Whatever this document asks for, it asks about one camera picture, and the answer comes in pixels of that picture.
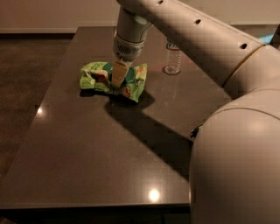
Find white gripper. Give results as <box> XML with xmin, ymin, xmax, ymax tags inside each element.
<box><xmin>111</xmin><ymin>31</ymin><xmax>145</xmax><ymax>88</ymax></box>

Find green rice chip bag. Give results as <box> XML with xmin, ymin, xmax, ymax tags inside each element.
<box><xmin>80</xmin><ymin>62</ymin><xmax>147</xmax><ymax>102</ymax></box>

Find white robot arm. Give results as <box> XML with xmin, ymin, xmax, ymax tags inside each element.
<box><xmin>114</xmin><ymin>0</ymin><xmax>280</xmax><ymax>224</ymax></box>

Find green jalapeno chip bag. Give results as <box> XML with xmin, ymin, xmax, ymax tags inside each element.
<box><xmin>190</xmin><ymin>124</ymin><xmax>202</xmax><ymax>138</ymax></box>

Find clear plastic water bottle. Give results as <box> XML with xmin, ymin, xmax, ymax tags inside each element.
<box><xmin>163</xmin><ymin>39</ymin><xmax>182</xmax><ymax>75</ymax></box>

